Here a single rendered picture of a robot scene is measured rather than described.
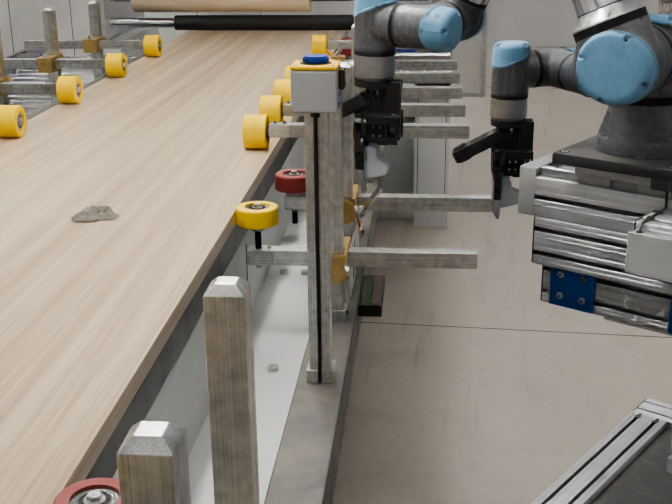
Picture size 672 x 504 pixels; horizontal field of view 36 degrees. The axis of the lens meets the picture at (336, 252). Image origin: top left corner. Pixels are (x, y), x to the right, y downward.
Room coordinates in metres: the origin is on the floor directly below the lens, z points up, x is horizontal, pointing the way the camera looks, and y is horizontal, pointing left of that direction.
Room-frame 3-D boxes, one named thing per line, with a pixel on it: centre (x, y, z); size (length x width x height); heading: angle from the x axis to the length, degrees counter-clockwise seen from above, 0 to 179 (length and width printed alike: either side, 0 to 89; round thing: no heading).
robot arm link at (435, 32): (1.81, -0.17, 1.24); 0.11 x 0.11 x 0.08; 58
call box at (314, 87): (1.54, 0.03, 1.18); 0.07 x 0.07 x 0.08; 85
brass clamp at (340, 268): (1.82, 0.00, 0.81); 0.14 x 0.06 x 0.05; 175
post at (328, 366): (1.54, 0.03, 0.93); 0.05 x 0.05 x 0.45; 85
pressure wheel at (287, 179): (2.10, 0.09, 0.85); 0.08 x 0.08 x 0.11
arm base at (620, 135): (1.73, -0.53, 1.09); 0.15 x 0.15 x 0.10
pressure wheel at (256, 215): (1.85, 0.15, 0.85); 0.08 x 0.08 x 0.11
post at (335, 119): (1.80, 0.00, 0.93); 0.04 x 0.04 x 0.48; 85
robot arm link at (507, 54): (2.06, -0.36, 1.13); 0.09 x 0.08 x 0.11; 112
